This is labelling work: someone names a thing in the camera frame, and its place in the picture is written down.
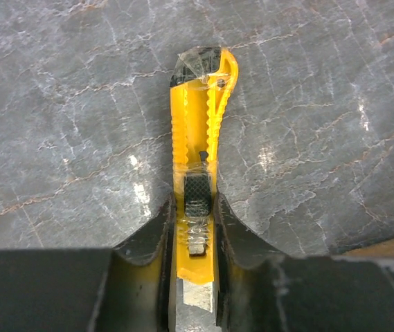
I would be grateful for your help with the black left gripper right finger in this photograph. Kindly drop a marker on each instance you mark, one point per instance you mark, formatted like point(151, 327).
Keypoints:
point(260, 288)

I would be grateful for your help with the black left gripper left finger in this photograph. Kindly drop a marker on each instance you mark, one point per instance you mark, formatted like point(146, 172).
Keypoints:
point(127, 287)

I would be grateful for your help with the yellow utility knife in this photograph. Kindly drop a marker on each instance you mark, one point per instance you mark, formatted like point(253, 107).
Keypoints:
point(200, 87)

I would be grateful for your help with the brown cardboard express box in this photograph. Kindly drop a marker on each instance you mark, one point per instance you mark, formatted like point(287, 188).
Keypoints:
point(383, 249)

